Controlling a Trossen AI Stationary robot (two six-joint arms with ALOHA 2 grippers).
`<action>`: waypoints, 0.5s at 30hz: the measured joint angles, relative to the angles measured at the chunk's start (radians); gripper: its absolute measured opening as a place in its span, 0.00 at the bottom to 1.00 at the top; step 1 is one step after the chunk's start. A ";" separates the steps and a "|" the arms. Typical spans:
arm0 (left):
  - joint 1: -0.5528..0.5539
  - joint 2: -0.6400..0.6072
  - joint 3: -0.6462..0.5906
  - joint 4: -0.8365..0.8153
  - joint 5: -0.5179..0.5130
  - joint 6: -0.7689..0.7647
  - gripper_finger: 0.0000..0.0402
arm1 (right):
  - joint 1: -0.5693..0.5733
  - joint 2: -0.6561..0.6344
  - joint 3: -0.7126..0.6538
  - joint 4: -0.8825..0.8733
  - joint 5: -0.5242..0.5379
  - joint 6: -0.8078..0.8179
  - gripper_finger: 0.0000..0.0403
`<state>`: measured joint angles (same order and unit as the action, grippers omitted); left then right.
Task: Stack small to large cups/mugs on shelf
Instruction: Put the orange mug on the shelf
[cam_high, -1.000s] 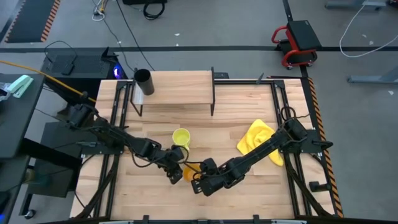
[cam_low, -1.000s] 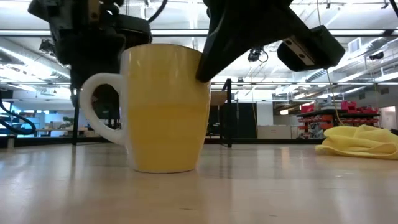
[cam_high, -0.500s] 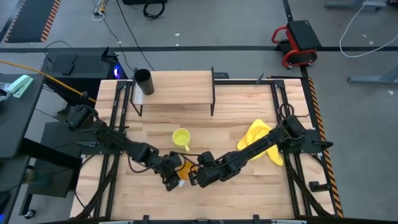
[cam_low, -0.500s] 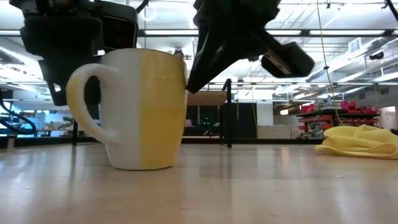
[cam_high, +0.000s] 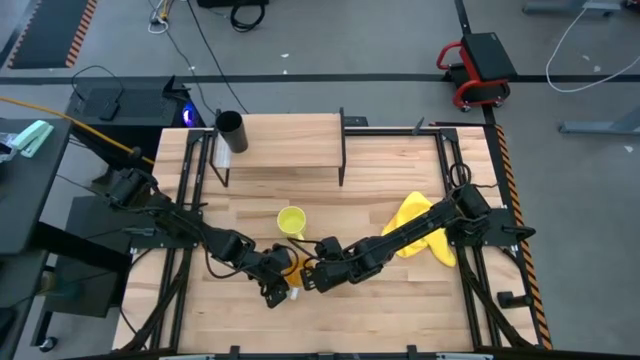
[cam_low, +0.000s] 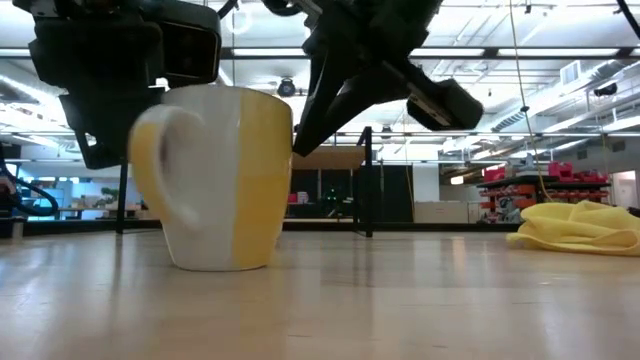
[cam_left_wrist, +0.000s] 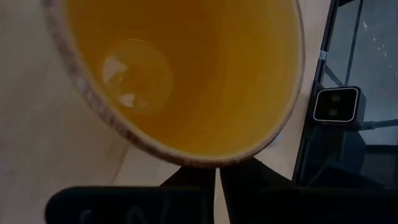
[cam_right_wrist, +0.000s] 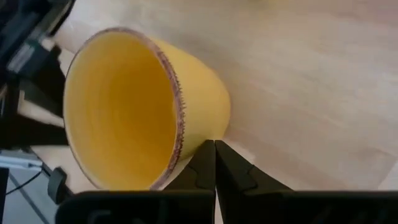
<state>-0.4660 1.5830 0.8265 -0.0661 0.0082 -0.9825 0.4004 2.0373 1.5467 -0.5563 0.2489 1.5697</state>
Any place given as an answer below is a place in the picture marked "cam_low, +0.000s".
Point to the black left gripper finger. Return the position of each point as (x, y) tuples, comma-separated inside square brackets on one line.
[(100, 130)]

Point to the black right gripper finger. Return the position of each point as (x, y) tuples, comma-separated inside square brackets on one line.
[(350, 105), (312, 110)]

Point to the potted plant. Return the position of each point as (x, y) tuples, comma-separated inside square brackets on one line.
[(108, 196)]

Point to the black cabinet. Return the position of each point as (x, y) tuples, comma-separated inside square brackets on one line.
[(390, 195)]

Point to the beige low cabinet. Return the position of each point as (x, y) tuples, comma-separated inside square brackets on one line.
[(440, 212)]

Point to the rack with red bins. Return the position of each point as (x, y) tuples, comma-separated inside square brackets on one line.
[(540, 192)]

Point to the black ceiling fixture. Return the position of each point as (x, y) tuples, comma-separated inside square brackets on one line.
[(605, 90)]

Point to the yellow cloth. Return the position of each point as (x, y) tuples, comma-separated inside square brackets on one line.
[(575, 230)]

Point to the black ceiling camera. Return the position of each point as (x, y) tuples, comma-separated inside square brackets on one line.
[(286, 88)]

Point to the wooden shelf with black frame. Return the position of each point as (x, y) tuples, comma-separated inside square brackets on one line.
[(330, 159)]

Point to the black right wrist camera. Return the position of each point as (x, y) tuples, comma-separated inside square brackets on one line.
[(445, 107)]

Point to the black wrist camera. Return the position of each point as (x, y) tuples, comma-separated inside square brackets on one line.
[(192, 50), (445, 107)]

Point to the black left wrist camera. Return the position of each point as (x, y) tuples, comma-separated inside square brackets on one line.
[(192, 50)]

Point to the black metal table frame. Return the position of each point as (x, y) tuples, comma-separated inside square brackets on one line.
[(425, 226)]

